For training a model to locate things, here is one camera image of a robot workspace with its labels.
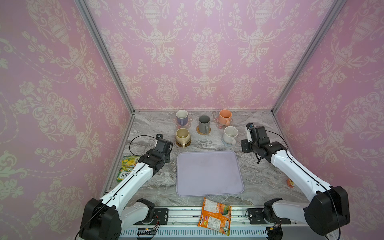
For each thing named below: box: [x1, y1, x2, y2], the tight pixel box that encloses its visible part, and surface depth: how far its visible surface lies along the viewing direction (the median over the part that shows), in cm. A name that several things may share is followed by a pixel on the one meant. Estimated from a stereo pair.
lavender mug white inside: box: [175, 109, 189, 127], surface depth 109 cm
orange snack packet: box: [197, 197, 232, 236], surface depth 74 cm
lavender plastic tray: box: [176, 150, 245, 197], surface depth 91 cm
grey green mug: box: [198, 115, 211, 135], surface depth 102 cm
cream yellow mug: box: [175, 128, 191, 149], surface depth 97 cm
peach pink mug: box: [218, 109, 233, 127], surface depth 108 cm
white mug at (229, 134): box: [223, 126, 239, 145], surface depth 99 cm
